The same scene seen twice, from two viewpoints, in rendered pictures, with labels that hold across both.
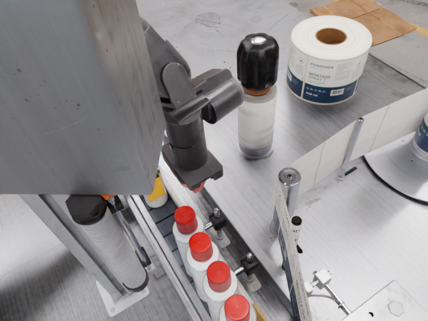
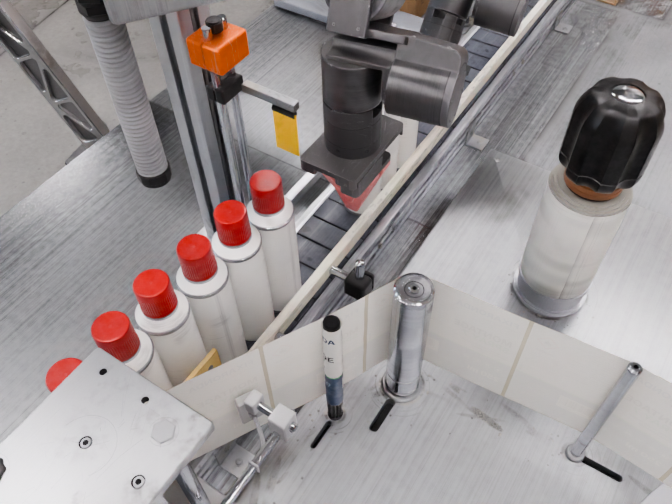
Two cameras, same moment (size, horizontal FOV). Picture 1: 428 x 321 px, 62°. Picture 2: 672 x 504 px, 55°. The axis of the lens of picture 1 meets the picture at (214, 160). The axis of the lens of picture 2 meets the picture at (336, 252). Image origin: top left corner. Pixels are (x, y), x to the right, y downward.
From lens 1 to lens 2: 0.40 m
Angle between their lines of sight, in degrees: 37
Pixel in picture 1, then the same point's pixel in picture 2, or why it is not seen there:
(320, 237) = (417, 453)
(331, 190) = (531, 445)
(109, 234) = (103, 53)
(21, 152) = not seen: outside the picture
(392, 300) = (174, 424)
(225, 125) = not seen: hidden behind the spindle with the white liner
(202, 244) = (227, 216)
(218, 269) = (197, 245)
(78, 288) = not seen: hidden behind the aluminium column
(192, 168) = (328, 146)
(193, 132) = (337, 87)
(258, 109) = (553, 211)
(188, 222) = (254, 189)
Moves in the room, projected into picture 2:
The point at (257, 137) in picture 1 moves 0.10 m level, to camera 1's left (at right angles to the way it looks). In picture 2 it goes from (535, 261) to (480, 206)
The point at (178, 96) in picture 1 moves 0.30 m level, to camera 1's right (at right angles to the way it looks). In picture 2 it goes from (338, 15) to (600, 260)
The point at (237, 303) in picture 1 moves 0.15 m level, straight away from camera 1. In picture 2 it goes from (155, 281) to (308, 223)
